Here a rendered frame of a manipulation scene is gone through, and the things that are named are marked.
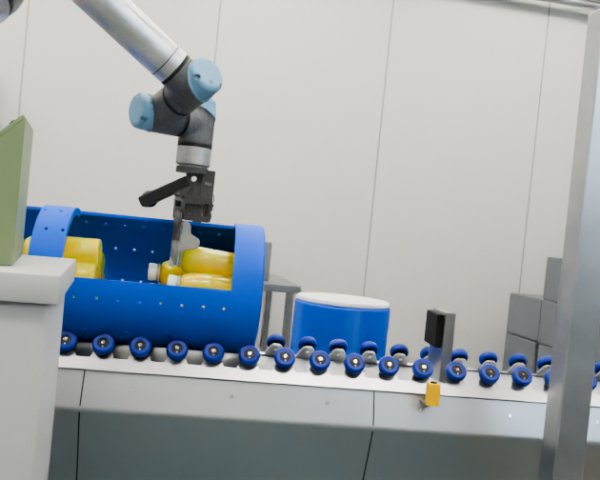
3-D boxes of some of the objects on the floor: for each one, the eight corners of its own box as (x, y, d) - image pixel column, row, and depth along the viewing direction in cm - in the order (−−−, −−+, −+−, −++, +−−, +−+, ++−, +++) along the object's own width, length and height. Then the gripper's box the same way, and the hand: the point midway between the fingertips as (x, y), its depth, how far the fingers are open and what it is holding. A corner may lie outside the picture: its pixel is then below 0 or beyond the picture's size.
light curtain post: (536, 910, 146) (634, 10, 141) (506, 910, 145) (604, 5, 141) (523, 882, 152) (616, 18, 147) (493, 882, 151) (587, 13, 147)
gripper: (215, 169, 162) (205, 269, 163) (215, 171, 174) (205, 265, 174) (174, 164, 161) (164, 265, 162) (177, 167, 173) (167, 261, 173)
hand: (172, 257), depth 168 cm, fingers closed on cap, 4 cm apart
